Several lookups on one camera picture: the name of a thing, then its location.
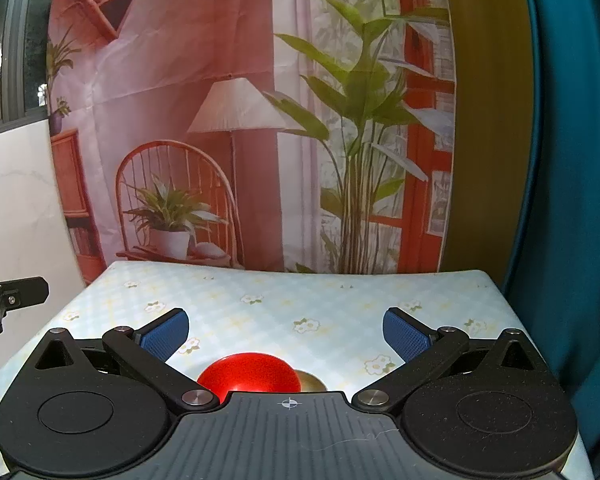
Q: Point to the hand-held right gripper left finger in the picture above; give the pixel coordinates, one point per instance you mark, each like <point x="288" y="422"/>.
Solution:
<point x="164" y="334"/>

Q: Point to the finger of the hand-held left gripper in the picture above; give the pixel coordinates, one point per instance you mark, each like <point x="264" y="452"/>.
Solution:
<point x="15" y="292"/>

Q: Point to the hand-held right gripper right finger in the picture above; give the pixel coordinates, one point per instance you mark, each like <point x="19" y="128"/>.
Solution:
<point x="407" y="335"/>

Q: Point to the large red plastic bowl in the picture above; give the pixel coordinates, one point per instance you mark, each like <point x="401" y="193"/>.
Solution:
<point x="245" y="371"/>

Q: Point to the olive green plate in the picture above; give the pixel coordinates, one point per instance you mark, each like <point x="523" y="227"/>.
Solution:
<point x="311" y="381"/>

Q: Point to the floral checked tablecloth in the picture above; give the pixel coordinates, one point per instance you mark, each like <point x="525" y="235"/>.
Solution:
<point x="280" y="305"/>

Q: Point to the teal curtain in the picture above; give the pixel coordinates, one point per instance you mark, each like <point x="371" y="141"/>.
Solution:
<point x="575" y="185"/>

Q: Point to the printed room scene backdrop cloth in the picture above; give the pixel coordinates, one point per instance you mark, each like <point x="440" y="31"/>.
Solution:
<point x="260" y="110"/>

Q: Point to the dark window frame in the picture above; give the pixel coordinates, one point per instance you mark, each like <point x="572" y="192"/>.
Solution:
<point x="17" y="40"/>

